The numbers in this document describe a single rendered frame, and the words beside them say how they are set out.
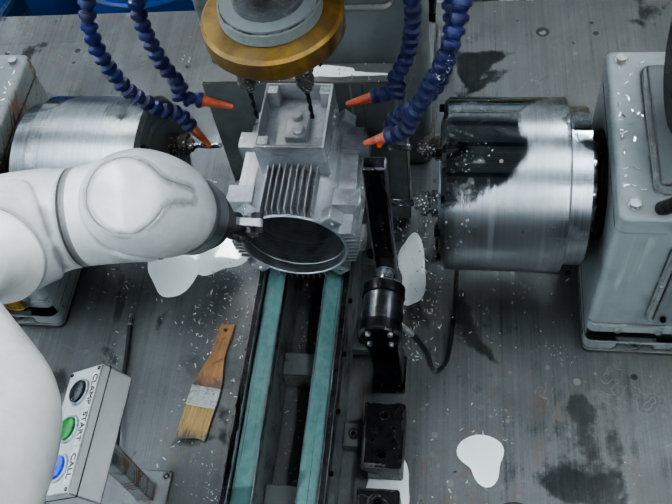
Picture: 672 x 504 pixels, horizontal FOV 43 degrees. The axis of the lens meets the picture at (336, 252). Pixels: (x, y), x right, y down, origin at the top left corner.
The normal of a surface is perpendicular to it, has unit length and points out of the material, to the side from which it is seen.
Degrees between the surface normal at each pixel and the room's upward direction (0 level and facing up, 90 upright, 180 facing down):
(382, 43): 90
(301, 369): 0
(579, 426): 0
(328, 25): 0
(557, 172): 28
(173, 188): 69
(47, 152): 21
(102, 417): 57
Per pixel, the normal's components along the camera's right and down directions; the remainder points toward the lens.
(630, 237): -0.11, 0.84
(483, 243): -0.13, 0.70
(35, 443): 0.84, -0.51
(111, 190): -0.18, -0.09
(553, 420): -0.11, -0.54
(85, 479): 0.77, -0.26
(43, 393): 0.68, -0.73
